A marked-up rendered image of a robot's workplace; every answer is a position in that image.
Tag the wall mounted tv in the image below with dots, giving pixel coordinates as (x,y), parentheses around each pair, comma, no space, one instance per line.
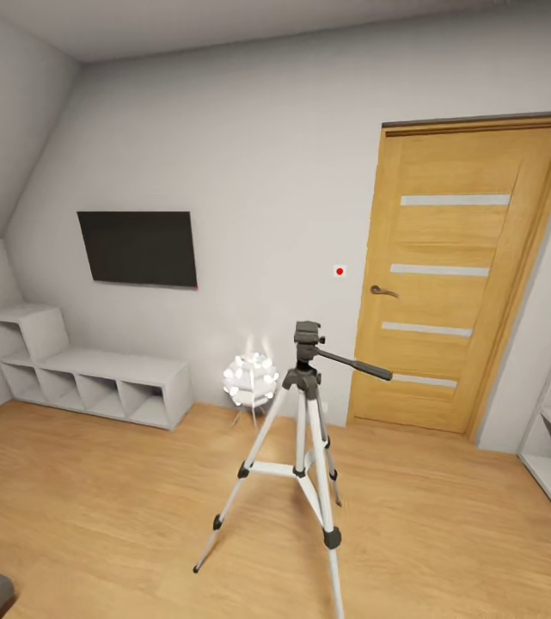
(149,247)

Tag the camera tripod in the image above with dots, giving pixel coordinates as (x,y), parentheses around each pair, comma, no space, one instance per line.
(307,379)

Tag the door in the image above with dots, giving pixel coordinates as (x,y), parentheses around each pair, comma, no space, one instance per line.
(458,214)

